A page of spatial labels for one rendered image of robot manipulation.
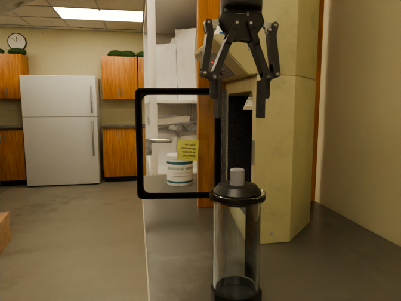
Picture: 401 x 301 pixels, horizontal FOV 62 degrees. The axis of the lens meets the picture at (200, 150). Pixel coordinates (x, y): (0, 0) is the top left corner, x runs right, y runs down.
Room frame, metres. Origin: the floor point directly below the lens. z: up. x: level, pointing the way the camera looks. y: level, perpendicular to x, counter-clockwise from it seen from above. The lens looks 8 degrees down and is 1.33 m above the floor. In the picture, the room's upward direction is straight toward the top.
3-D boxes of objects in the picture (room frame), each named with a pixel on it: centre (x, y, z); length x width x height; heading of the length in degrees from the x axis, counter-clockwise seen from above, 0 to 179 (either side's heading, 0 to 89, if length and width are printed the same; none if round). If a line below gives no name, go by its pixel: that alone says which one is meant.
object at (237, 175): (0.63, -0.07, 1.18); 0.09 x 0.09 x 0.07
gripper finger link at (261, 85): (0.64, -0.11, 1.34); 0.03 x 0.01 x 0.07; 10
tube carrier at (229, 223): (0.63, -0.07, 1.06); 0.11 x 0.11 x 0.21
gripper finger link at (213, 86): (0.62, -0.01, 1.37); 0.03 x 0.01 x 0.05; 100
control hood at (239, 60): (1.04, -0.06, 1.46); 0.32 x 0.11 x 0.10; 11
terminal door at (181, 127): (1.19, 0.08, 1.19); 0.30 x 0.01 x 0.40; 93
